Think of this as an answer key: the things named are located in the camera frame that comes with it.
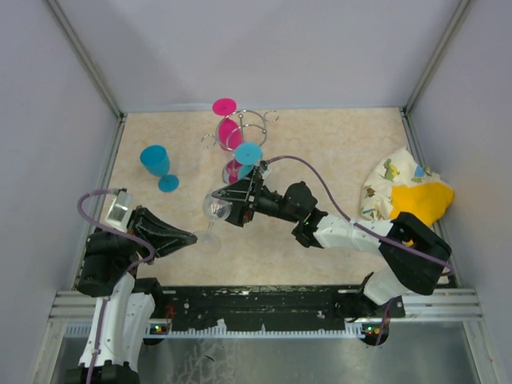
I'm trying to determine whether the dinosaur print yellow cloth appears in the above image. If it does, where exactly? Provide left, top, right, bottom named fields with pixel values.
left=359, top=147, right=454, bottom=226

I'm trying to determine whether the blue wine glass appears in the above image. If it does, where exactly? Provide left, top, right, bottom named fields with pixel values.
left=139, top=145, right=179, bottom=193
left=234, top=142, right=262, bottom=179

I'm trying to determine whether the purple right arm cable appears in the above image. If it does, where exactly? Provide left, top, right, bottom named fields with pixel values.
left=262, top=155, right=455, bottom=277

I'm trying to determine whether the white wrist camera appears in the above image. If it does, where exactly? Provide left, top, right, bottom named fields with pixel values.
left=255, top=160, right=272, bottom=180
left=105, top=190, right=133, bottom=232

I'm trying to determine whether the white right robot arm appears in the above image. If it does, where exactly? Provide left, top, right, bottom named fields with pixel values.
left=212, top=170, right=451, bottom=317

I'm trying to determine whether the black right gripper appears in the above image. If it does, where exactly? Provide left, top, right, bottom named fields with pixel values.
left=212, top=166, right=300, bottom=228

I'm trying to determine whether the clear wine glass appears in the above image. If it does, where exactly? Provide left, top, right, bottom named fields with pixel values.
left=194, top=191, right=232, bottom=255

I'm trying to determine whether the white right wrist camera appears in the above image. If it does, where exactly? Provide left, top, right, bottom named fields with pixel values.
left=255, top=160, right=272, bottom=180

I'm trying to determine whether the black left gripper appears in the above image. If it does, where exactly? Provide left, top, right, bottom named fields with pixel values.
left=86, top=204, right=197, bottom=264

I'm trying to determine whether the pink plastic wine glass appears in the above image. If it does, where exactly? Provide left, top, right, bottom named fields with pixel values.
left=212, top=98, right=244, bottom=184

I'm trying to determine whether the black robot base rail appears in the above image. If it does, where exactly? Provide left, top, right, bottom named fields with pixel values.
left=144, top=286, right=482, bottom=346

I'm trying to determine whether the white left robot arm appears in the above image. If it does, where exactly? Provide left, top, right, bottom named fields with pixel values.
left=63, top=206, right=198, bottom=383

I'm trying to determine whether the chrome wine glass rack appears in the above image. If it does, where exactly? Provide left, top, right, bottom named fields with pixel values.
left=200, top=110, right=279, bottom=184

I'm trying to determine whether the blue wine glass front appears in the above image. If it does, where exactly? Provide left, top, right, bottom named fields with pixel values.
left=234, top=142, right=262, bottom=179

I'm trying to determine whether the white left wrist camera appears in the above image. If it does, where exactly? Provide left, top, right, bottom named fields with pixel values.
left=105, top=190, right=133, bottom=232

